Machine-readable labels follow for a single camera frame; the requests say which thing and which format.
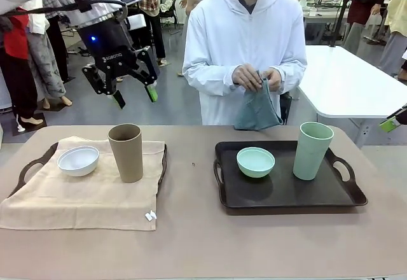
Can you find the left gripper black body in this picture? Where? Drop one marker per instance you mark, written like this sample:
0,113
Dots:
109,51

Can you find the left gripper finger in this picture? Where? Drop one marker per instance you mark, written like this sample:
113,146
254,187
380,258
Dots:
147,70
101,82

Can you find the tall brown cup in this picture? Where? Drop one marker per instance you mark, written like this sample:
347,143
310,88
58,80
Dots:
127,156

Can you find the white bowl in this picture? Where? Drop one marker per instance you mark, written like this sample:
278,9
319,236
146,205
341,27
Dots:
78,162

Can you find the teal cloth mat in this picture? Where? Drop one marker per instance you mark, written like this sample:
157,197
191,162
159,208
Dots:
257,114

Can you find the beige cloth mat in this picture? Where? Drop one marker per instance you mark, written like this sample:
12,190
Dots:
79,203

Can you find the person's left forearm white sleeve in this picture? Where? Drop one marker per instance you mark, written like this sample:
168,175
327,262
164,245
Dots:
292,76

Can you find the person's right forearm white sleeve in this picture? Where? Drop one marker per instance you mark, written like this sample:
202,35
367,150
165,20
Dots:
206,76

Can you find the dark brown tray, beige mat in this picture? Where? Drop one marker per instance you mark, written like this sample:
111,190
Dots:
31,165

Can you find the dark brown tray, green tableware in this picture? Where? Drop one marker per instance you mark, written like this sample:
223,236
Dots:
286,194

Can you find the person's right hand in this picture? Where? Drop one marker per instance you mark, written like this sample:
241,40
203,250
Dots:
246,78

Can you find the person's left hand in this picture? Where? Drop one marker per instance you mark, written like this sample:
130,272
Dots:
275,78

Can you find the bystander in red plaid shirt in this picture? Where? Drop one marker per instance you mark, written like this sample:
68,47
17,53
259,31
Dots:
152,12

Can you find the mannequin with white coat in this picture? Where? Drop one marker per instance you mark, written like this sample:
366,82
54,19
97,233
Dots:
47,60

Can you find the black office chair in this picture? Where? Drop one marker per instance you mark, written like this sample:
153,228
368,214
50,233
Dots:
168,12

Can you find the tall mint green cup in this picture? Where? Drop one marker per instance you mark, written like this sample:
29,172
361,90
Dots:
310,156

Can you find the bystander in yellow top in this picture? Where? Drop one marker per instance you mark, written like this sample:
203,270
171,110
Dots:
395,22

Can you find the mannequin with red dark clothes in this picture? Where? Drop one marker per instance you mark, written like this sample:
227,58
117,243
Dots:
12,57

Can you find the person's torso white hooded jacket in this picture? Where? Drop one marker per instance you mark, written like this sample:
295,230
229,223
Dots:
241,32

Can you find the black stool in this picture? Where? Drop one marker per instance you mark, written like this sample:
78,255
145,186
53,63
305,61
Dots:
286,108

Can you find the bystander in dark red skirt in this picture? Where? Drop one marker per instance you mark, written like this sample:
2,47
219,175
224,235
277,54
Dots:
362,9

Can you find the black pole stand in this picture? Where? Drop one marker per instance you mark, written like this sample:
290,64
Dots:
340,12

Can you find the mint green bowl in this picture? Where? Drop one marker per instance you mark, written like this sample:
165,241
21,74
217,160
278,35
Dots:
255,163

